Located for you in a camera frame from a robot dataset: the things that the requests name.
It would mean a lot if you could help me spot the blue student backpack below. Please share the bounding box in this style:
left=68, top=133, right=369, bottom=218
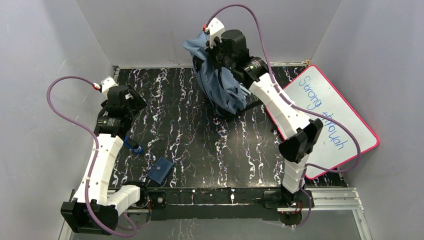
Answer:
left=183, top=32, right=263, bottom=117

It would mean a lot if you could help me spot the navy snap wallet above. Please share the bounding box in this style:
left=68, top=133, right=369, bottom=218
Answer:
left=147, top=157, right=174, bottom=186

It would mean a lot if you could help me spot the teal eraser case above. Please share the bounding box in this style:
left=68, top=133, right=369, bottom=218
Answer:
left=240, top=84, right=251, bottom=96

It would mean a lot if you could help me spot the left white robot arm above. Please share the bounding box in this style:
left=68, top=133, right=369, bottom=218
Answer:
left=60, top=84, right=150, bottom=235

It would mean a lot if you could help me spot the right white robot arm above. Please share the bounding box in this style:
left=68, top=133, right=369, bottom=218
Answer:
left=205, top=27, right=323, bottom=207

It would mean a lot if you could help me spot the pink framed whiteboard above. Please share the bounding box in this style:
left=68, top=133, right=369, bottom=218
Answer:
left=273, top=65, right=380, bottom=169

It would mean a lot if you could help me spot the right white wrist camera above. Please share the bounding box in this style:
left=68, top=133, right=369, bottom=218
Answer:
left=203, top=17, right=225, bottom=49

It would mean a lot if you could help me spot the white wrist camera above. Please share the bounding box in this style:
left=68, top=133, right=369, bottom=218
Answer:
left=100, top=76, right=118, bottom=98
left=203, top=17, right=225, bottom=49

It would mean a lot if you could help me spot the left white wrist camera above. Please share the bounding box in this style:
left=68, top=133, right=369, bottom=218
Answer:
left=100, top=76, right=118, bottom=98

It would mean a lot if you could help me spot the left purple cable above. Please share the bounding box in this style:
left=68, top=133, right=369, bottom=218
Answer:
left=46, top=75, right=150, bottom=238

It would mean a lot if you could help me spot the black front rail frame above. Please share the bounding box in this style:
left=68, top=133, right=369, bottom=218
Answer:
left=145, top=187, right=292, bottom=222

